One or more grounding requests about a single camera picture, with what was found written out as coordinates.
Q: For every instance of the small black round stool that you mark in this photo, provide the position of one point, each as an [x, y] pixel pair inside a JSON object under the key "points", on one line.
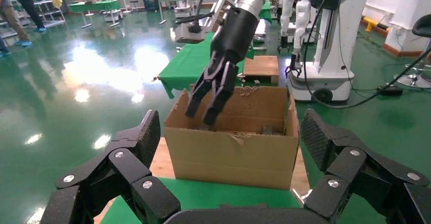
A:
{"points": [[133, 3]]}

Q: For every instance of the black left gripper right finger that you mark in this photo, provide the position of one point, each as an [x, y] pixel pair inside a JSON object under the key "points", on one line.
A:
{"points": [[350, 168]]}

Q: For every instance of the green tablecloth with yellow marks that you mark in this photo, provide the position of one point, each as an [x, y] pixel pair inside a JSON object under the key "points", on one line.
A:
{"points": [[195, 195]]}

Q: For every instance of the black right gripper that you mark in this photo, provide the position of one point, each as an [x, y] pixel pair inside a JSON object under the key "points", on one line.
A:
{"points": [[234, 34]]}

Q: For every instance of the small green covered table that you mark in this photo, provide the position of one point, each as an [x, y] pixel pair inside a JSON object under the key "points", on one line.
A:
{"points": [[266, 12]]}

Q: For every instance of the white idle robot arm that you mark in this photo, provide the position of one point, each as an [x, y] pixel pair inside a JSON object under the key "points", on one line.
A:
{"points": [[304, 14], [288, 7]]}

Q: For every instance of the low wooden box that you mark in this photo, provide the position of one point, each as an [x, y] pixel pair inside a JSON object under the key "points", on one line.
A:
{"points": [[261, 67]]}

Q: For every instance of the black chrome bar stool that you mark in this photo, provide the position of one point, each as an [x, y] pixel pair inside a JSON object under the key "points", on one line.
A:
{"points": [[419, 64]]}

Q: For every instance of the person in khaki trousers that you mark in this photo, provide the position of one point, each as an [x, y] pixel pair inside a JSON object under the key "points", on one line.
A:
{"points": [[11, 17]]}

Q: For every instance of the person in black clothes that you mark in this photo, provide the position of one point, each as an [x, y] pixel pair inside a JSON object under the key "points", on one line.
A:
{"points": [[28, 3]]}

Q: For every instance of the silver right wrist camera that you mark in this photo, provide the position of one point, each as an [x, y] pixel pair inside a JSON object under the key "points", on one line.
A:
{"points": [[190, 33]]}

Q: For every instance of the white idle robot body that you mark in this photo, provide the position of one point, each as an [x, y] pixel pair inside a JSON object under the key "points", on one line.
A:
{"points": [[336, 47]]}

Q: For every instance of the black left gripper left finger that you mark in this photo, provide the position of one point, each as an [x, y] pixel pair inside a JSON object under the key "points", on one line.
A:
{"points": [[131, 168]]}

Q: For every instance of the person with blue shoe cover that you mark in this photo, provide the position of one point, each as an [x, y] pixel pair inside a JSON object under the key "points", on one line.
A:
{"points": [[4, 51]]}

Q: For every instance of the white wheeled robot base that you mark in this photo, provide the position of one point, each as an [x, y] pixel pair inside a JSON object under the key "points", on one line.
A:
{"points": [[182, 10], [111, 15]]}

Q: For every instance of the plain green tablecloth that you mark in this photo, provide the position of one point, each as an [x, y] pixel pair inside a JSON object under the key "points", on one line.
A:
{"points": [[188, 64]]}

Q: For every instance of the black storage cabinet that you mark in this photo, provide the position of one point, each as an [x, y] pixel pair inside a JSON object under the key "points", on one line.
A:
{"points": [[149, 1]]}

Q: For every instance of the black power adapter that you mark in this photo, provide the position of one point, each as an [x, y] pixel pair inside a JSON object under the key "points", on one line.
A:
{"points": [[390, 90]]}

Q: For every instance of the yellow floor guard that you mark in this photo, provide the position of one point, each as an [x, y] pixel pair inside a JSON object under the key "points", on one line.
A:
{"points": [[372, 24]]}

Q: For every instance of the grey metal shelf rack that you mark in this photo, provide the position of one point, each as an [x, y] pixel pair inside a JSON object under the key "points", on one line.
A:
{"points": [[50, 15]]}

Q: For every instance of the long green covered table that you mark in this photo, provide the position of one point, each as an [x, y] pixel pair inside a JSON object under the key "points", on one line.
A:
{"points": [[92, 5]]}

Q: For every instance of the black idle robot gripper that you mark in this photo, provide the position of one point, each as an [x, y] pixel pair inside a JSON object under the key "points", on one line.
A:
{"points": [[293, 66], [283, 45]]}

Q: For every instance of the large open cardboard carton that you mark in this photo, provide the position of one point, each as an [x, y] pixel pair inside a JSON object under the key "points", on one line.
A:
{"points": [[235, 158]]}

